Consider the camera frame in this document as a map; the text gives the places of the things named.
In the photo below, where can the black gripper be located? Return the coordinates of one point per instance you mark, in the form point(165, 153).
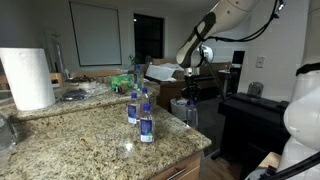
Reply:
point(191, 85)

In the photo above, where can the clear water bottle blue cap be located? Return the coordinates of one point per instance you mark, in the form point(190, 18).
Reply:
point(146, 128)
point(132, 111)
point(192, 116)
point(144, 98)
point(138, 80)

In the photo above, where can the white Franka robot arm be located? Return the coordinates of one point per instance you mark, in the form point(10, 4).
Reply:
point(230, 11)

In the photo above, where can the white trash bin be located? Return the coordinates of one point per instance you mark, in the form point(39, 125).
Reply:
point(178, 110)

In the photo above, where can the brown wooden desk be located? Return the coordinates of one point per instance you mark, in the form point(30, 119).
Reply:
point(170, 90)

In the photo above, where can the white desk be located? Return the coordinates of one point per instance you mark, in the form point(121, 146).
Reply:
point(225, 75)

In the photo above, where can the black computer monitor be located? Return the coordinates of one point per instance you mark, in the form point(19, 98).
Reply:
point(238, 57)

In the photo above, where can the grey metal cup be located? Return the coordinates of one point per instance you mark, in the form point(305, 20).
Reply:
point(255, 90)

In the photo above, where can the green houseplant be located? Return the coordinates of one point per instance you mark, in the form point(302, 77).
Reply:
point(135, 60)

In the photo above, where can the wooden drawer front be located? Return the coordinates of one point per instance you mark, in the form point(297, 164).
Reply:
point(190, 165)

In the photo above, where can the small brown jar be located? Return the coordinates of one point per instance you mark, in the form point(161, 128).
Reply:
point(122, 88)

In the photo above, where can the green snack package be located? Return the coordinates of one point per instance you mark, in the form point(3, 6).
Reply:
point(120, 80)

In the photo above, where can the dark window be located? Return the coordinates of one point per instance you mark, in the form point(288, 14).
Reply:
point(148, 36)

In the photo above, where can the clear plastic wrap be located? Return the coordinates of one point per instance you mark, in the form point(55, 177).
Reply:
point(99, 90)

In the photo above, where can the wooden table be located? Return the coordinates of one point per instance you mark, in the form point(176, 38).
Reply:
point(96, 73)

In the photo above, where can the light wooden board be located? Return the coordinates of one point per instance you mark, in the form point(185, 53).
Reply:
point(270, 160)

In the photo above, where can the round dish dark contents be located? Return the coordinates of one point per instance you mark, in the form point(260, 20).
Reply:
point(81, 82)

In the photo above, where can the white projector screen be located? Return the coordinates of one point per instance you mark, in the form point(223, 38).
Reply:
point(96, 33)

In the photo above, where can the black round lid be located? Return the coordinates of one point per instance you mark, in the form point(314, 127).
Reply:
point(73, 95)

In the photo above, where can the wooden chair back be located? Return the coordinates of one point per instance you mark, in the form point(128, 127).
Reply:
point(56, 79)

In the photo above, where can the white paper towel roll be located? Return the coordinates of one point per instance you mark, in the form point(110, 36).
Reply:
point(28, 80)

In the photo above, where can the clear plastic container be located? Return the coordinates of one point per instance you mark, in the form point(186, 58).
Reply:
point(6, 133)

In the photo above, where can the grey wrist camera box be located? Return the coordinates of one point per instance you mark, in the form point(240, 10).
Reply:
point(188, 71)

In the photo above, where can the white light switch plate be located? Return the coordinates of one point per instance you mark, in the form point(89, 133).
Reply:
point(260, 62)

